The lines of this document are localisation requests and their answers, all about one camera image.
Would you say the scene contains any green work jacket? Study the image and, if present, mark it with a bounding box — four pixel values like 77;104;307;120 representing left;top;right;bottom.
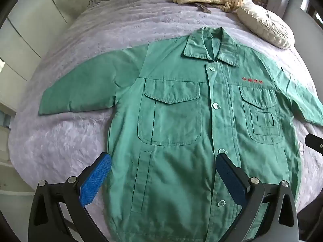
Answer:
38;26;323;242

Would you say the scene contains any white ruched pillow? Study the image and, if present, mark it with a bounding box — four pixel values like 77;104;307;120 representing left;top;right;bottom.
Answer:
237;1;296;50

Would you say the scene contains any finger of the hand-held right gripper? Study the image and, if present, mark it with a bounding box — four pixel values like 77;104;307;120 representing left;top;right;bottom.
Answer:
305;133;323;155

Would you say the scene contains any white wardrobe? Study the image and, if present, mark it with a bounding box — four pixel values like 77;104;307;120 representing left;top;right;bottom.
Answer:
0;0;100;121

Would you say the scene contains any dark brown strap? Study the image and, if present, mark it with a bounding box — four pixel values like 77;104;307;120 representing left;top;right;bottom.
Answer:
194;1;213;15

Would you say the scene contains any purple plush blanket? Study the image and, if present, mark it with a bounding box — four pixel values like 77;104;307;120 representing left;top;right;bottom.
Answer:
7;0;323;242

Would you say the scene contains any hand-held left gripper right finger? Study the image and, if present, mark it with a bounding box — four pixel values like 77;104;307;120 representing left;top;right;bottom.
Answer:
216;152;300;242

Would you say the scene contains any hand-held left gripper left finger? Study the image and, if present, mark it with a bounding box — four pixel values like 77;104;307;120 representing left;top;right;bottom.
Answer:
28;152;113;242

